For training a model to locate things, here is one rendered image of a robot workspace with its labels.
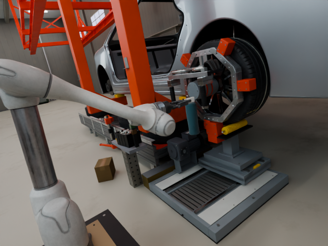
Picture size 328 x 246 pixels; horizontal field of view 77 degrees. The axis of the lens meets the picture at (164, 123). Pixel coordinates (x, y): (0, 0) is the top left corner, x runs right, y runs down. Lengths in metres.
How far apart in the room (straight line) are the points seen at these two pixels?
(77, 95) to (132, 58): 0.92
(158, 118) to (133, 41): 0.99
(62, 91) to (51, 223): 0.50
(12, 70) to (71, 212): 0.56
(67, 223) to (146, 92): 1.19
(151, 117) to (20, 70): 0.51
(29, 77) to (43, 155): 0.37
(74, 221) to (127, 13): 1.46
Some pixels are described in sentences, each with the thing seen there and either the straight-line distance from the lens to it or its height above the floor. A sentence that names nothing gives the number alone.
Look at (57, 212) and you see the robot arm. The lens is 0.95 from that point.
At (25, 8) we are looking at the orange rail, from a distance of 7.42.
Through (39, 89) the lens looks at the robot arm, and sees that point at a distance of 0.88.
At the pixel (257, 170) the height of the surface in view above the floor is 0.14.
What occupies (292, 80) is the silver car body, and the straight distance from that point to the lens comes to 1.43.
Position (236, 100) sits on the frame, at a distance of 1.46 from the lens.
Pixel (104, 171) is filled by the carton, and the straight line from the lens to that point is 2.31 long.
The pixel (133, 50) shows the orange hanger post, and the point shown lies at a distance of 1.77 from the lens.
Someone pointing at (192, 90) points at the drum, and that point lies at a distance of 1.52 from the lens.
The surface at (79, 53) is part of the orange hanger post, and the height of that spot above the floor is 1.48.
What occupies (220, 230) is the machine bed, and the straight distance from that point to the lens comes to 1.41.
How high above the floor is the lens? 1.05
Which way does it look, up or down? 15 degrees down
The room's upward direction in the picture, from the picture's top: 10 degrees counter-clockwise
